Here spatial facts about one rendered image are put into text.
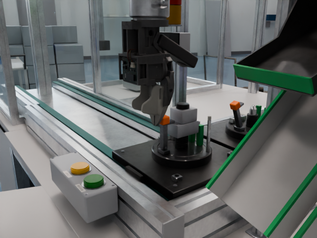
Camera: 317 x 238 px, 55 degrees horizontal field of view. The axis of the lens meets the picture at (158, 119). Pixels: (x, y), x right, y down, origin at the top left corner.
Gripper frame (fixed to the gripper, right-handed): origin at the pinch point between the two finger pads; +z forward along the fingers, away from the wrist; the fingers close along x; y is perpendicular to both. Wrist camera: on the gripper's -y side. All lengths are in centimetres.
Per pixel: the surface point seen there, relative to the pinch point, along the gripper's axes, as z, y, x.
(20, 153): 21, 19, -50
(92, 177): 10.0, 14.9, -1.8
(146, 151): 10.2, -1.3, -6.7
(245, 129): 8.1, -28.8, 0.4
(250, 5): -79, -1004, -772
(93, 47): -9, -20, -75
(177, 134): 3.7, -3.6, 2.1
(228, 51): 87, -875, -753
